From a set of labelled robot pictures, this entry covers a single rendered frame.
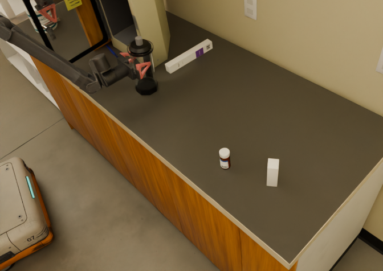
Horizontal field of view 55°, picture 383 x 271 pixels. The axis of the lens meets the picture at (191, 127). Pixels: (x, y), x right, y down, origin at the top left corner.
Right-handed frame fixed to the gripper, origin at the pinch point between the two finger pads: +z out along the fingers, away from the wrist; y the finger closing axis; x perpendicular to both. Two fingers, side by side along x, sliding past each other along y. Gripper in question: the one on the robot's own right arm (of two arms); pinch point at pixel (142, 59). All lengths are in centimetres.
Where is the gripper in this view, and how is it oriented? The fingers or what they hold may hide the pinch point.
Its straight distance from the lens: 160.2
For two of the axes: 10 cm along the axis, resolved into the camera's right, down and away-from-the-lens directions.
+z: 7.4, -5.3, 4.2
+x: 0.6, 6.7, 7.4
